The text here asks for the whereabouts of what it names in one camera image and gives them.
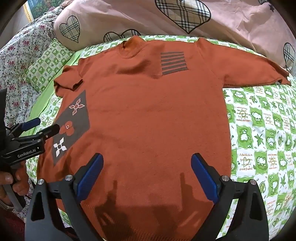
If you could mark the orange knit sweater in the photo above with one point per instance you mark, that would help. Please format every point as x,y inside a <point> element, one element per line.
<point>150,115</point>

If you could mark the framed landscape picture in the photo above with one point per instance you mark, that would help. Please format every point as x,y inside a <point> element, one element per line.
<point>39,7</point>

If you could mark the floral blanket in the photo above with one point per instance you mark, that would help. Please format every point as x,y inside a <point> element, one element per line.
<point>13,62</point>

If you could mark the green patterned pillow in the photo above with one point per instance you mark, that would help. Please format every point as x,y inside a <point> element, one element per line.
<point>48,64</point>

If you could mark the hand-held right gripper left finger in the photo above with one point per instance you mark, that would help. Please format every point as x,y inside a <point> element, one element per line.
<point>89,180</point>

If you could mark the person's left hand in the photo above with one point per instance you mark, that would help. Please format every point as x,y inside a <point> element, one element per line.
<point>20,183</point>

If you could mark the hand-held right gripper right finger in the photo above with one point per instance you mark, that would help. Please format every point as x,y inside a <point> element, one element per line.
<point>205,178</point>

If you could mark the green patterned bed sheet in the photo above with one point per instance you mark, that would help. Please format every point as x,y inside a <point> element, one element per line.
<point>254,129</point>

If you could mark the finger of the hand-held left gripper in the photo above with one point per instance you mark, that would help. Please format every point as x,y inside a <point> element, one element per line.
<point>51,130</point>
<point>31,123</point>

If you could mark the dark red cloth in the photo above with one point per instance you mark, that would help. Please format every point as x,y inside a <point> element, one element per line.
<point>11,227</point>

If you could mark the pink heart-patterned pillow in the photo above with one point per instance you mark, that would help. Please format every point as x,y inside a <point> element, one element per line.
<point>143,16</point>

